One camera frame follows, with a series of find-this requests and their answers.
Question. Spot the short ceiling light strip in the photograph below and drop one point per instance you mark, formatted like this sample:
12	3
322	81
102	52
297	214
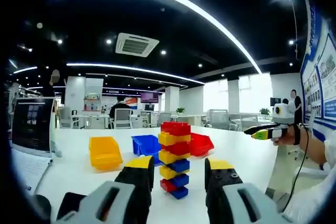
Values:
131	68

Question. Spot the ceiling air conditioner vent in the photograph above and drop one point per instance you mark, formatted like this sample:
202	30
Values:
136	45

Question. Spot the blue white wall display board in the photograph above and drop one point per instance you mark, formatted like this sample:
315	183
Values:
319	85

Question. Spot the yellow plastic bin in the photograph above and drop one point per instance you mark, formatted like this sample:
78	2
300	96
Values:
105	153

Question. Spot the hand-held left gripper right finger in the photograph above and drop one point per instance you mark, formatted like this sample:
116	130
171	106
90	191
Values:
231	197

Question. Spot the person in grey shirt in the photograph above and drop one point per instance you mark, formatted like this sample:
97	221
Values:
315	203

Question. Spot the wall screen purple picture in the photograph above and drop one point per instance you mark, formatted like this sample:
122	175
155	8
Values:
149	97

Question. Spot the dark desk monitor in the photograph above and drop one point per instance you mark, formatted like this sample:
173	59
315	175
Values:
275	101

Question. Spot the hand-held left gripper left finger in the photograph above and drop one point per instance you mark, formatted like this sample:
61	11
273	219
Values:
118	200

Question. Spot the person's right hand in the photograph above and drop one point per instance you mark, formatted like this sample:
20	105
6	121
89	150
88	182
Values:
291	138

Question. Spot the blue plastic bin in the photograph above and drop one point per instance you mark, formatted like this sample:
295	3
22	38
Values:
144	146

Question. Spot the red plastic bin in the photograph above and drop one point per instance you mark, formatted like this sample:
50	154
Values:
200	144

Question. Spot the small potted plant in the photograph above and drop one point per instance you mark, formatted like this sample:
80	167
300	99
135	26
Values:
180	110
264	111

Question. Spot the black computer mouse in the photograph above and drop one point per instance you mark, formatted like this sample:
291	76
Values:
43	207

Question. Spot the stack of toy blocks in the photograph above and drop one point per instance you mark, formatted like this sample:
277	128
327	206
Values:
174	153

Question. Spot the white laptop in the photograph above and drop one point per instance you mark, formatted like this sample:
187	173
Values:
31	127

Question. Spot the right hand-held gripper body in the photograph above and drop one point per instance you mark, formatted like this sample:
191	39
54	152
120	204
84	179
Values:
284	113

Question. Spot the white mesh office chair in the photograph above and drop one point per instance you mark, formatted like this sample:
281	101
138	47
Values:
123	117

